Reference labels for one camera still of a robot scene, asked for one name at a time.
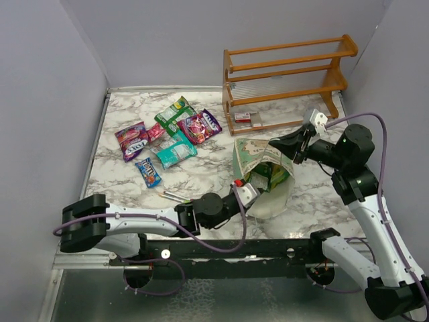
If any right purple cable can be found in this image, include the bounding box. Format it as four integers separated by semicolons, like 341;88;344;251
326;112;429;303

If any grey metal bracket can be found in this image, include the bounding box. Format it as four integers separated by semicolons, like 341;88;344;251
250;112;263;127

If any pink capped marker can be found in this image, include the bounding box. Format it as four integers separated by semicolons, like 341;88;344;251
162;191;192;203

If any green candy packet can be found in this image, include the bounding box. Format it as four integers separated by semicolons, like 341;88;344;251
154;96;196;136

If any purple chocolate bar wrapper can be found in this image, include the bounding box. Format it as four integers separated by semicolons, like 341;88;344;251
178;109;223;145

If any blue M&M's packet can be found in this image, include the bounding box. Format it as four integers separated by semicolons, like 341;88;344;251
135;158;162;188

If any red small snack packet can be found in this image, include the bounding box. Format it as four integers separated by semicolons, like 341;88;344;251
147;123;166;143

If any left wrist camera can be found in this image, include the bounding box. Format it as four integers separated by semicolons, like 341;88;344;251
232;179;261;209

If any red white small box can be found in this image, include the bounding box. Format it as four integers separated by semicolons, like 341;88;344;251
234;112;251;123

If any teal tissue snack pack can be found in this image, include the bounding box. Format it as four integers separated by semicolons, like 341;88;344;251
150;131;197;170

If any green paper gift bag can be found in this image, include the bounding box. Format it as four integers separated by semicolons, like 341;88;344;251
233;138;296;238

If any green capped marker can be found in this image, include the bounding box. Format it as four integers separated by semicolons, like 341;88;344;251
158;193;187;203

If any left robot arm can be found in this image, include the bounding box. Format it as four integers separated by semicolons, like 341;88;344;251
54;193;245;265

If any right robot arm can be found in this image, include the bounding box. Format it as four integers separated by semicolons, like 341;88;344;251
269;124;428;321

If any yellow green snack packet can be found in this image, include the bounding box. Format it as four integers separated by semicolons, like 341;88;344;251
247;162;272;192

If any wooden two-tier rack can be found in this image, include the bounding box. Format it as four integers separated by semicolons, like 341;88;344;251
222;34;359;136

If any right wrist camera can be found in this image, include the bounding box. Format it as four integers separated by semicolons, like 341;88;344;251
303;108;328;135

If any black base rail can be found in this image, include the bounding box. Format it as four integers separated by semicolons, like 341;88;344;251
109;238;335;285

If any purple Fox's candy bag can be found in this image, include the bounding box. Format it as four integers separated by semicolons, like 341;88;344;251
115;121;149;162

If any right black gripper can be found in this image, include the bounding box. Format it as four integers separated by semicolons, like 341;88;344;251
269;124;347;170

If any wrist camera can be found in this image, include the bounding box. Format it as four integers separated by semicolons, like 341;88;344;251
232;179;261;209
303;108;328;135

